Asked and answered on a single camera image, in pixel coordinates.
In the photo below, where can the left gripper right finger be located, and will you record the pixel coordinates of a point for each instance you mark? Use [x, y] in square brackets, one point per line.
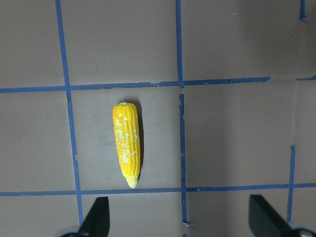
[264, 221]

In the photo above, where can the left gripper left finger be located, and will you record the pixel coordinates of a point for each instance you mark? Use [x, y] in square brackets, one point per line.
[97, 221]

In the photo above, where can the yellow corn cob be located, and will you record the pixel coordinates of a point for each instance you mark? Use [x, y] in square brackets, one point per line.
[127, 139]

